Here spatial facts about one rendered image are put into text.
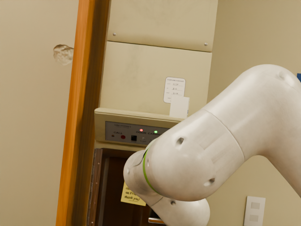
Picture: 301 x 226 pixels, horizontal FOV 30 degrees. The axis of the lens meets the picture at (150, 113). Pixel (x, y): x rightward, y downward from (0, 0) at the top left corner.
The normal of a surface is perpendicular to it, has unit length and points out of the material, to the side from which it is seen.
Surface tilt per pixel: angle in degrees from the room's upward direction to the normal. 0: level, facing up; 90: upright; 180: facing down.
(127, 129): 135
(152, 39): 90
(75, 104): 90
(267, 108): 84
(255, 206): 90
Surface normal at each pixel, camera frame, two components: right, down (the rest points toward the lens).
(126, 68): -0.03, 0.05
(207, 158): 0.31, -0.10
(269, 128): 0.36, 0.35
